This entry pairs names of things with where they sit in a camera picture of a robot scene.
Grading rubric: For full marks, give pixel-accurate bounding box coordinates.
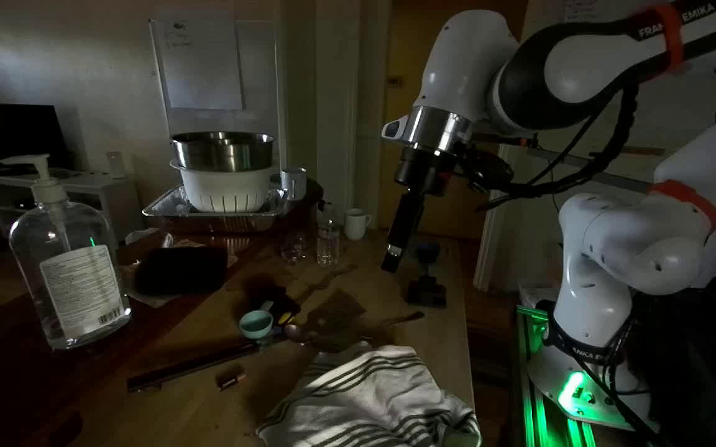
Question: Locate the small brown block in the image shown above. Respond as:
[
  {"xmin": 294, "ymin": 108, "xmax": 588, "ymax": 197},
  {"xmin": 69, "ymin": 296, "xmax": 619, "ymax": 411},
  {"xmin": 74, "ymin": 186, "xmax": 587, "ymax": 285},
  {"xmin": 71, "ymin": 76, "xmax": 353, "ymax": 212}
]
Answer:
[{"xmin": 214, "ymin": 368, "xmax": 248, "ymax": 393}]

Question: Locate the black monitor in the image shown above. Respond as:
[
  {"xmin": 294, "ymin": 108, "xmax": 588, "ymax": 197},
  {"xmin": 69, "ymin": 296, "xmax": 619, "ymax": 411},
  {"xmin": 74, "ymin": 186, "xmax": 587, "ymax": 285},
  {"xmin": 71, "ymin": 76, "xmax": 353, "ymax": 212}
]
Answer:
[{"xmin": 0, "ymin": 100, "xmax": 74, "ymax": 177}]

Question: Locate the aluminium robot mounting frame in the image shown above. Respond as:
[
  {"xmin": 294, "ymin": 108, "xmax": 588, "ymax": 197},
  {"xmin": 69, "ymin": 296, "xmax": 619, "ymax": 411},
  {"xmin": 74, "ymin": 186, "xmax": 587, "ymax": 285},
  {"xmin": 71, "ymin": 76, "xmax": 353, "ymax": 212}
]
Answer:
[{"xmin": 512, "ymin": 304, "xmax": 615, "ymax": 447}]

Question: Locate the teal measuring cup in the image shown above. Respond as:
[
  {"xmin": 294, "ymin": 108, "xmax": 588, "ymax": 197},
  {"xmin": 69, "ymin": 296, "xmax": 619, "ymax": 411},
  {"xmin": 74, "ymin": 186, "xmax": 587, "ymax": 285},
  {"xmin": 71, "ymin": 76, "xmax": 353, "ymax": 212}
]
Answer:
[{"xmin": 239, "ymin": 309, "xmax": 277, "ymax": 342}]

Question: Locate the clear plastic water bottle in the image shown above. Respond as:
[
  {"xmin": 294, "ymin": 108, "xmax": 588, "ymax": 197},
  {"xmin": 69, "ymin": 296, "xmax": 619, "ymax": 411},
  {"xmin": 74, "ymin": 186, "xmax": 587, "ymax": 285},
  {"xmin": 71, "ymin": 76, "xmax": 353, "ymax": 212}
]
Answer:
[{"xmin": 315, "ymin": 206, "xmax": 343, "ymax": 269}]

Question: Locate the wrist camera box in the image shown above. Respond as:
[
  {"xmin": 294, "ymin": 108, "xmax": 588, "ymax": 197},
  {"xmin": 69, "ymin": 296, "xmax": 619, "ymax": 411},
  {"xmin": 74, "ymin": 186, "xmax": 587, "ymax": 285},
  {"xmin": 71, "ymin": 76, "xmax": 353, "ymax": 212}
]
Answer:
[{"xmin": 455, "ymin": 141, "xmax": 516, "ymax": 198}]

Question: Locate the white striped towel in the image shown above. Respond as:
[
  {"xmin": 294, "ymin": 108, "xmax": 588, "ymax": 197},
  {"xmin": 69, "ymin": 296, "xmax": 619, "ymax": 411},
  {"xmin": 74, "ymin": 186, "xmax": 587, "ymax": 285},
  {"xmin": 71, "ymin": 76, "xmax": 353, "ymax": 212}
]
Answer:
[{"xmin": 254, "ymin": 340, "xmax": 485, "ymax": 447}]

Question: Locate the metal tray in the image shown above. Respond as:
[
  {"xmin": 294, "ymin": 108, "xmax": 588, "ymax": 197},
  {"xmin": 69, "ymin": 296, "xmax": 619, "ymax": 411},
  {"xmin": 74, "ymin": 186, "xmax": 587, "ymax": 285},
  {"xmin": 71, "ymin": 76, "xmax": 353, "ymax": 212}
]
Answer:
[{"xmin": 138, "ymin": 185, "xmax": 294, "ymax": 233}]

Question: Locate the brown wooden door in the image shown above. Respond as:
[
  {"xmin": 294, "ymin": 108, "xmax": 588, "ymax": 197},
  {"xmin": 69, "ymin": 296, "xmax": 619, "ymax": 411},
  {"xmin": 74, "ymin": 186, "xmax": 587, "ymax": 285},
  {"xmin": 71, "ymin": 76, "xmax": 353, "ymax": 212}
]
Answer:
[{"xmin": 373, "ymin": 0, "xmax": 533, "ymax": 244}]

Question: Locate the yellow black handled utensil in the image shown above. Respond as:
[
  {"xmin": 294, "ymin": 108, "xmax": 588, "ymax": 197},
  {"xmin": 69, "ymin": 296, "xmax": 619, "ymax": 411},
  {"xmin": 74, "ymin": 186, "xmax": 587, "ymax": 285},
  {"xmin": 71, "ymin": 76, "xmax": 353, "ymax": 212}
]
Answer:
[{"xmin": 274, "ymin": 305, "xmax": 302, "ymax": 327}]

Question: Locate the large white mug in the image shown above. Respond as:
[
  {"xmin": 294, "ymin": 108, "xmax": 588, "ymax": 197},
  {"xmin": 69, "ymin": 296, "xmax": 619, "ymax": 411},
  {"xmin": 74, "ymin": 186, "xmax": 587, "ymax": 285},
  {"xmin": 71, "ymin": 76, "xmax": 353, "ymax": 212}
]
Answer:
[{"xmin": 277, "ymin": 165, "xmax": 310, "ymax": 206}]

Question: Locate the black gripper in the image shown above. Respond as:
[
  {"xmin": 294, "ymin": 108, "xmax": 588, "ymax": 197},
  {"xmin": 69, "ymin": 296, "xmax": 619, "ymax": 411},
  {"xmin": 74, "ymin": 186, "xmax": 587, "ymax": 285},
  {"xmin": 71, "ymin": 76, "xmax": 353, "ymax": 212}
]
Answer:
[{"xmin": 379, "ymin": 146, "xmax": 453, "ymax": 275}]

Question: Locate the white cabinet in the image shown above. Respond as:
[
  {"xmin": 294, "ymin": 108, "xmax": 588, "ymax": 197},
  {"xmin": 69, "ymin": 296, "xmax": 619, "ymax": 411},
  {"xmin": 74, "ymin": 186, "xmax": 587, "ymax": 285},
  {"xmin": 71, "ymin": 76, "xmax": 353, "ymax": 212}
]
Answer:
[{"xmin": 0, "ymin": 168, "xmax": 142, "ymax": 244}]

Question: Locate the white wall board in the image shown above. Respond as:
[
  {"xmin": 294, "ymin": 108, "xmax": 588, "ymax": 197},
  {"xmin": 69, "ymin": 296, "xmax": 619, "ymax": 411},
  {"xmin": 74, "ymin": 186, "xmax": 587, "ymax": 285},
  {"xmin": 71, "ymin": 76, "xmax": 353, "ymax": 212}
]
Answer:
[{"xmin": 147, "ymin": 16, "xmax": 280, "ymax": 134}]

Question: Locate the clear drinking glass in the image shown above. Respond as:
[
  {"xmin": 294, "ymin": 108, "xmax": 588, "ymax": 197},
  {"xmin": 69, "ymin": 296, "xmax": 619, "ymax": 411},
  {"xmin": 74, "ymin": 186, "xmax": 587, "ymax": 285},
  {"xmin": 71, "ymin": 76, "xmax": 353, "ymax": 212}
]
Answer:
[{"xmin": 277, "ymin": 227, "xmax": 310, "ymax": 269}]

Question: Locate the white paper sheet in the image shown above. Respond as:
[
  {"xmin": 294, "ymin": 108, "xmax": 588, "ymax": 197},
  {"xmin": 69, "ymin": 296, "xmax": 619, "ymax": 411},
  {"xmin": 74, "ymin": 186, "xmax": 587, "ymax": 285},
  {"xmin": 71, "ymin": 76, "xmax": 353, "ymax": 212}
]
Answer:
[{"xmin": 157, "ymin": 18, "xmax": 246, "ymax": 115}]

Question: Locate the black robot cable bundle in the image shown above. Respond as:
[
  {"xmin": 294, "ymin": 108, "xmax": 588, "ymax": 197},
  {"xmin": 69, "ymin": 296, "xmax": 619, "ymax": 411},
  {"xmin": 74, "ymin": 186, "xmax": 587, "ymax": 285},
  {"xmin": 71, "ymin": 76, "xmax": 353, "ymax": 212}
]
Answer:
[{"xmin": 476, "ymin": 76, "xmax": 654, "ymax": 214}]

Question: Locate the steel mixing bowl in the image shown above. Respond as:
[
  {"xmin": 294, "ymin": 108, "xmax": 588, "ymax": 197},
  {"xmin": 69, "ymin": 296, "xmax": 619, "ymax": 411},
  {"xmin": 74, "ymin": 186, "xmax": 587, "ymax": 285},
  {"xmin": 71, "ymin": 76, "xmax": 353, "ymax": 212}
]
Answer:
[{"xmin": 165, "ymin": 129, "xmax": 277, "ymax": 173}]

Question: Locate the clear pump sanitizer bottle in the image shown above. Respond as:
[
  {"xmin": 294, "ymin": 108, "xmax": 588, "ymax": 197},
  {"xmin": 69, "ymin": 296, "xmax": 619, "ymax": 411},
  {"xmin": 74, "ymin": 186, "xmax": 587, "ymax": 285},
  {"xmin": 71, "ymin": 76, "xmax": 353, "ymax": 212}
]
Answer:
[{"xmin": 0, "ymin": 152, "xmax": 133, "ymax": 355}]

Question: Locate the small white mug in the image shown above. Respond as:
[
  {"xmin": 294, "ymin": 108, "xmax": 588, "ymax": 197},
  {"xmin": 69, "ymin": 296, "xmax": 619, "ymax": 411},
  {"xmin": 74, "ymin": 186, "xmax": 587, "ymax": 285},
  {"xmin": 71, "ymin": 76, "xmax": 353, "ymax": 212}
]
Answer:
[{"xmin": 341, "ymin": 206, "xmax": 374, "ymax": 244}]

